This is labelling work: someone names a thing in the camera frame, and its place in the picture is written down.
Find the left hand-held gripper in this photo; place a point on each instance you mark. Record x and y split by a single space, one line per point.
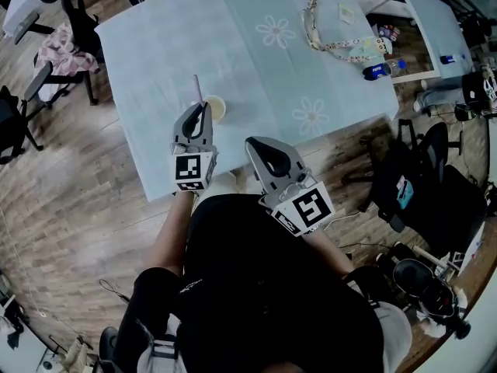
188 167

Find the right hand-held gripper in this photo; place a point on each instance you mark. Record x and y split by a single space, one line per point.
310 208

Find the white cup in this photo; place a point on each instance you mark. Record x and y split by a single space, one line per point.
218 109

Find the purple straw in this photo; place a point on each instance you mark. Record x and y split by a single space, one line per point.
198 89

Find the person's left forearm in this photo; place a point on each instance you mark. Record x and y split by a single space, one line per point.
171 231

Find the person's right forearm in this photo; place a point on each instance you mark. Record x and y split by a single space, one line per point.
330 253

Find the floral light blue tablecloth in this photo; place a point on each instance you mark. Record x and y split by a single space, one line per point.
163 53

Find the black backpack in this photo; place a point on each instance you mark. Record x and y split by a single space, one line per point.
384 177

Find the person's black shirt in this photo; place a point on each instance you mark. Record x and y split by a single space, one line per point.
252 286

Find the teal pouch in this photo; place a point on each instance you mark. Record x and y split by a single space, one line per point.
405 192

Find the blue soda bottle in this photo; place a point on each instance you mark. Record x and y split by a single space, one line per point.
382 69

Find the black office chair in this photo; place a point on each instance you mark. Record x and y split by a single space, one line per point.
83 25
438 146
9 126

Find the pink checked cloth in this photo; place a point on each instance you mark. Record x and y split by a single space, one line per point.
62 53

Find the cartoon plush charm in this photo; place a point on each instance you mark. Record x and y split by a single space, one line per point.
382 45

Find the black helmet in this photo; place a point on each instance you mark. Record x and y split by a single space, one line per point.
411 276

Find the small white packet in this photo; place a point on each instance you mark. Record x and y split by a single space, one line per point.
346 12

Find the small colourful carton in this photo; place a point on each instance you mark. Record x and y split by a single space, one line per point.
389 33

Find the clear bottle blue label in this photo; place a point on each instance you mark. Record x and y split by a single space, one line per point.
452 58

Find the black rounded seat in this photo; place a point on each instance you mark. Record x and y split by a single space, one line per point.
108 344

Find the white metal table frame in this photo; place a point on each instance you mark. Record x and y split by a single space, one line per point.
415 77

